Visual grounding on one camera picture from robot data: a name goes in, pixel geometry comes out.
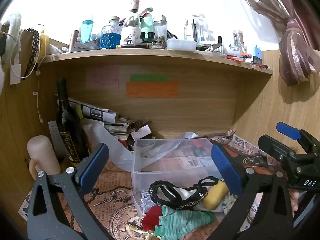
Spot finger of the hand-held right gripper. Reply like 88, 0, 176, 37
258, 135, 300, 173
276, 122, 310, 153

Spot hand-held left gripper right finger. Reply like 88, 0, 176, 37
209, 144, 295, 240

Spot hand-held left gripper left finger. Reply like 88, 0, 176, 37
27, 143, 113, 240

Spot yellow sponge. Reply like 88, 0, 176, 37
202, 180, 229, 210

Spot clear plastic storage box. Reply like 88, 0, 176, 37
131, 137, 227, 217

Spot black lace headband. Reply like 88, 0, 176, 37
149, 176, 219, 211

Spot green striped cloth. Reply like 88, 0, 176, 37
154, 205, 214, 237

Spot red cloth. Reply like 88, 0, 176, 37
142, 206, 163, 231

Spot person's right hand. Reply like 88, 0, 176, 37
290, 189, 302, 218

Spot brown leather case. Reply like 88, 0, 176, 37
217, 142, 288, 176

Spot translucent plastic sheet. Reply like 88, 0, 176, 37
82, 118, 137, 172

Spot white patterned cloth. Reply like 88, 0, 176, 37
212, 194, 237, 213

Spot dark wine bottle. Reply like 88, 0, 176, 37
55, 78, 88, 165

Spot vintage printed table mat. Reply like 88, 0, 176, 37
19, 134, 295, 240

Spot pile of papers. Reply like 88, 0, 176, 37
104, 116, 153, 153

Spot beige insulated bottle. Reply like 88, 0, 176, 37
27, 135, 61, 180

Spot rolled newspaper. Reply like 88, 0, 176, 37
67, 97, 121, 126

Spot white card tag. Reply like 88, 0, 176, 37
130, 125, 152, 140

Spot clear crystal beads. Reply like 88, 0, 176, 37
140, 189, 154, 214

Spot wooden desk shelf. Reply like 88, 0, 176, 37
39, 47, 273, 142

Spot blue stamp holder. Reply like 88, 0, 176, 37
252, 45, 263, 64

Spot orange pens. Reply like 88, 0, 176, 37
226, 52, 252, 62

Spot pink paper note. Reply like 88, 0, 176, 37
86, 67, 120, 89

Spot orange paper note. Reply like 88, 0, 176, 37
125, 81, 179, 99

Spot striped mauve curtain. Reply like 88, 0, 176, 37
229, 0, 320, 87

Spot green paper note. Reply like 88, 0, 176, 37
130, 74, 169, 82

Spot glass jar with sticks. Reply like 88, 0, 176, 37
232, 30, 245, 46

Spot white paper tag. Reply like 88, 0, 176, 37
10, 64, 22, 85

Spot black lace ribbon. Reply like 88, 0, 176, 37
21, 28, 41, 80

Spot brown pen tube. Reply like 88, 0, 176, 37
116, 43, 152, 49

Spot cardboard tube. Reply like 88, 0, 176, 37
68, 30, 80, 53

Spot yellow tape roll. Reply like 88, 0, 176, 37
39, 29, 50, 61

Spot blue glass bottle with cork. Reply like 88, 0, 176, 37
100, 16, 123, 50

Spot clear plastic packages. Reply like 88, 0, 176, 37
184, 13, 216, 42

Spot clear lidded plastic case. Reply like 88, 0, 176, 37
166, 39, 197, 51

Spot teal plastic bottle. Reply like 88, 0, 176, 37
81, 20, 94, 43

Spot tall clear white-label bottle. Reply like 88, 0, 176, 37
120, 0, 142, 46

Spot clear glass jar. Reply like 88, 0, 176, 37
153, 15, 168, 41

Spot mint green bottle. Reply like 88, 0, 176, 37
140, 7, 154, 38

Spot white cable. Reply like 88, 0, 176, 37
10, 34, 44, 124

